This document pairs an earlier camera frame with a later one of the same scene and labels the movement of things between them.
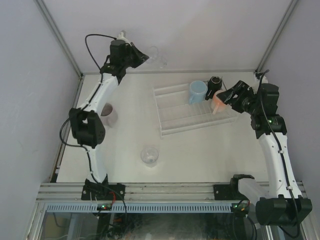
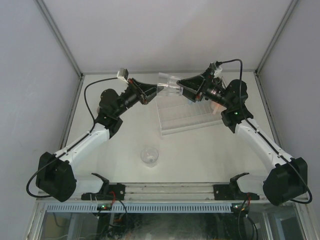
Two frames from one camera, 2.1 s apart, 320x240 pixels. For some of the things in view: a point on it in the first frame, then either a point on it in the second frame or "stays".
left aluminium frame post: (66, 49) stays
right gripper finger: (229, 96) → (193, 84)
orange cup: (218, 106) stays
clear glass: (149, 156) stays
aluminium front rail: (68, 192) stays
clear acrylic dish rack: (176, 115) stays
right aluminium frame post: (293, 4) stays
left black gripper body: (133, 55) → (141, 92)
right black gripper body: (236, 93) → (200, 86)
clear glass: (156, 58) → (168, 85)
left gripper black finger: (138, 56) → (149, 90)
